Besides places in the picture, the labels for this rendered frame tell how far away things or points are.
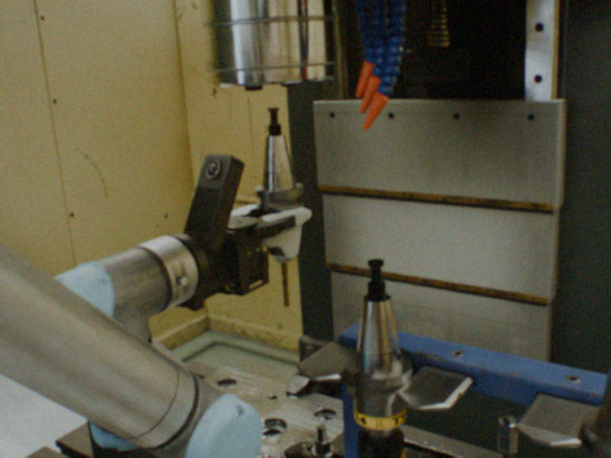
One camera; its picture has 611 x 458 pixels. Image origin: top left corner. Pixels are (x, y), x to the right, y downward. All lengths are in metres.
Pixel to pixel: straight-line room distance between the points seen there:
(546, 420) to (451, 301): 0.73
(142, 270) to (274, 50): 0.29
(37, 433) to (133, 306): 1.00
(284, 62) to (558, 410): 0.46
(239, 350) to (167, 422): 1.64
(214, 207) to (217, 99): 1.32
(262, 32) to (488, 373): 0.43
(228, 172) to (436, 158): 0.55
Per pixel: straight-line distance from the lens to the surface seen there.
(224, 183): 0.75
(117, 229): 1.99
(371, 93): 0.74
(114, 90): 1.97
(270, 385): 1.12
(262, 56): 0.78
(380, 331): 0.62
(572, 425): 0.59
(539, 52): 1.15
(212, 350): 2.24
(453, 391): 0.62
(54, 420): 1.67
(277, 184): 0.85
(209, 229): 0.75
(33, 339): 0.48
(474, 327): 1.30
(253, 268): 0.80
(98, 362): 0.51
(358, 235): 1.35
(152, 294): 0.68
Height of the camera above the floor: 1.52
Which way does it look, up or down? 15 degrees down
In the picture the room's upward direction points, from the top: 4 degrees counter-clockwise
